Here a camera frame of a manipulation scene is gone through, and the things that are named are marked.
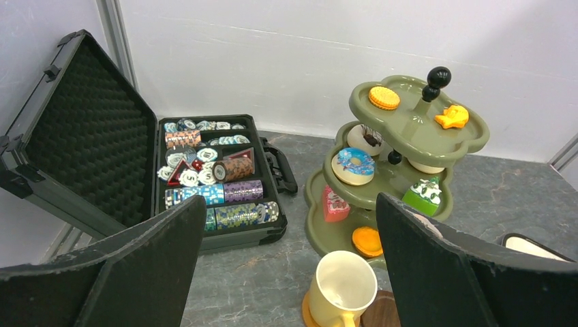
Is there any strawberry print serving tray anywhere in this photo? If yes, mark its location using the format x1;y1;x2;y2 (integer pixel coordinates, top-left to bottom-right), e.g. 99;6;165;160
500;233;575;262

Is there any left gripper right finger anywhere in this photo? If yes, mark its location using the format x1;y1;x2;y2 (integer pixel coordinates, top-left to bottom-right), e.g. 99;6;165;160
376;193;577;326

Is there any yellow glazed donut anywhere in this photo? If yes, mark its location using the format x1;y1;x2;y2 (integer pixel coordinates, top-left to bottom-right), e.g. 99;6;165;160
408;159;445;174

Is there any orange macaron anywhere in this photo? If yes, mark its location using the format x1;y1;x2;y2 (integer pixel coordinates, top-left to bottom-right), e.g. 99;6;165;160
352;226;383;258

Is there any white chocolate drizzle donut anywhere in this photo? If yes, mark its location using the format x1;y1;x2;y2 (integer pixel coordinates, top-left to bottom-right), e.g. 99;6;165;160
347;124;385;157

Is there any small orange pastry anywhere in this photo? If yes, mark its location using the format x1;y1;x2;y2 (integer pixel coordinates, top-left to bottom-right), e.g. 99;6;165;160
434;104;470;129

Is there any black poker chip case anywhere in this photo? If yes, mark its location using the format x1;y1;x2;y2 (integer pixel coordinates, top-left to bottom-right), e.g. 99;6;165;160
1;30;297;253

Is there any dark brown round coaster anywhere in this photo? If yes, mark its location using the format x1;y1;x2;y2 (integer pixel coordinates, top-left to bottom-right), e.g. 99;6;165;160
361;290;401;327

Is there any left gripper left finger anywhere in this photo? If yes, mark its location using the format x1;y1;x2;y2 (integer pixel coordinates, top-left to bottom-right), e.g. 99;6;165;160
1;196;206;326

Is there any green triangular cake slice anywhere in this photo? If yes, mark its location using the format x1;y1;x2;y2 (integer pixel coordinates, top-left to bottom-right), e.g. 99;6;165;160
401;176;442;217

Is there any blue glazed donut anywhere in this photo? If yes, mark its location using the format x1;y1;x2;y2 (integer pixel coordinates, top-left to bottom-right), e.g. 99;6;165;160
331;147;376;186

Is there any green three-tier dessert stand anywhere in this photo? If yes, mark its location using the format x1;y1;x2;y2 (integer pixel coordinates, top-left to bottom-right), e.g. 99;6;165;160
304;66;489;255

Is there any red strawberry cake slice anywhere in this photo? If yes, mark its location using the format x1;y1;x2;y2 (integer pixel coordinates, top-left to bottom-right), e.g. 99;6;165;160
321;185;350;223

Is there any round orange biscuit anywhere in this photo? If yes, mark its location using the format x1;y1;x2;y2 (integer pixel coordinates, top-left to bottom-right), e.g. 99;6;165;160
368;86;401;110

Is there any yellow ceramic mug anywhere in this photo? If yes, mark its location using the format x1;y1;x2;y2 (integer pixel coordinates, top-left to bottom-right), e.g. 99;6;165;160
308;250;378;326

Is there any light brown round coaster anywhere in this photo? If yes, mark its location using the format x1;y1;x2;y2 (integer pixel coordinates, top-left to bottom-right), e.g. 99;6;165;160
301;289;367;326

